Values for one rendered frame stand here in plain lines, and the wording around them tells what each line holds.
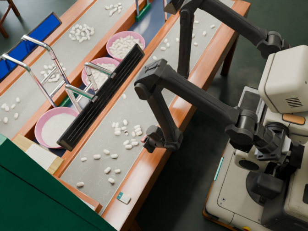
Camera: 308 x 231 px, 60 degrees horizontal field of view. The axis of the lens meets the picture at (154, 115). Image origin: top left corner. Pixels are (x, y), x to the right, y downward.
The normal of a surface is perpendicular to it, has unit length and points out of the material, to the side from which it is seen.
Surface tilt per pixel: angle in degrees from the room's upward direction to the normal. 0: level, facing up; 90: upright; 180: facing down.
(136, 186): 0
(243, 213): 0
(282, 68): 42
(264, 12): 0
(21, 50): 58
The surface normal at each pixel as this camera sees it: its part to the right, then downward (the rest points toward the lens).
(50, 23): 0.71, 0.07
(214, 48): -0.05, -0.51
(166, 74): 0.38, -0.38
